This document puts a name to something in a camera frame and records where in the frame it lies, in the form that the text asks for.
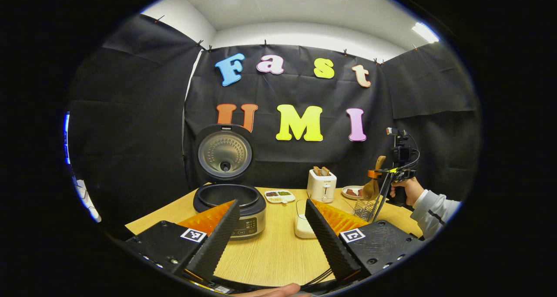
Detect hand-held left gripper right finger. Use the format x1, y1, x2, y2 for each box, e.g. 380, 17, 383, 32
305, 199, 425, 282

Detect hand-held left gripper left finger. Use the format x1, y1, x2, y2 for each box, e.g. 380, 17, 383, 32
125, 199, 241, 281

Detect wooden spoon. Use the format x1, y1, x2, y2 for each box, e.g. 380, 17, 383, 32
362, 155, 387, 201

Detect white rice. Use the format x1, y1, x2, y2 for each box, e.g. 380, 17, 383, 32
295, 214, 317, 239

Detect wire chopstick holder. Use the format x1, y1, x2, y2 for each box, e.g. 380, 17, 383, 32
353, 198, 379, 221

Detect black and silver rice cooker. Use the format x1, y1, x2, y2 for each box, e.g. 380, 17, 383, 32
193, 124, 267, 240

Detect clear plastic container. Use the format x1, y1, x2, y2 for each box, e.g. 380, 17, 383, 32
294, 199, 317, 240

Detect white toaster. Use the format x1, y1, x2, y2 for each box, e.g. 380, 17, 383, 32
307, 169, 337, 203

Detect white divided condiment dish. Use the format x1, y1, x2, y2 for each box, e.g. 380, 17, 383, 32
265, 190, 296, 204

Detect white desk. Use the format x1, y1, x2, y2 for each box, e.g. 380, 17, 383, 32
72, 175, 102, 223

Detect black backdrop cloth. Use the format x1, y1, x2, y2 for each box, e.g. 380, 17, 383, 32
65, 14, 481, 236

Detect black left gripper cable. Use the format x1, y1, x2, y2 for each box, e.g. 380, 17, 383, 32
300, 269, 338, 288

